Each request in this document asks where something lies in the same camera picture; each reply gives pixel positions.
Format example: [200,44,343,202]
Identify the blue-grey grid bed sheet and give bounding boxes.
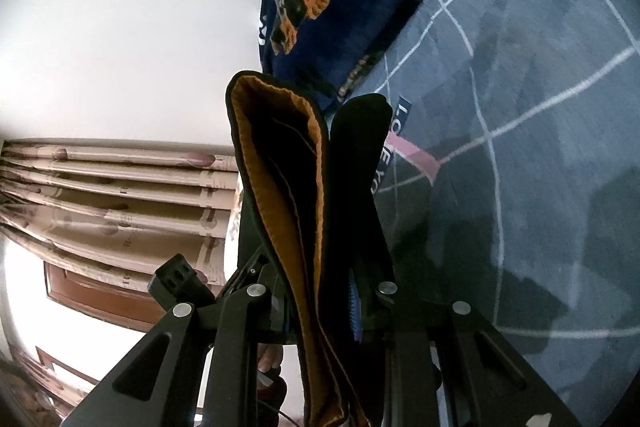
[357,0,640,427]

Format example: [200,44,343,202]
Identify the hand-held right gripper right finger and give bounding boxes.
[345,257,583,427]

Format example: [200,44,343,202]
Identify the black pants with orange lining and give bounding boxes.
[225,71,396,427]

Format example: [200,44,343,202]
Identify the stack of flattened cardboard boxes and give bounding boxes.
[0,139,243,288]

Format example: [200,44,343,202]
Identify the navy dog-print blanket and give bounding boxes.
[258,0,488,112]

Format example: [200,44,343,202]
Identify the brown wooden door frame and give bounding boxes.
[42,259,168,334]

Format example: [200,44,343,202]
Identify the person's left hand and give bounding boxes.
[257,343,286,375]

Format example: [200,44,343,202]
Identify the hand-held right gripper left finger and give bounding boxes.
[60,249,301,427]

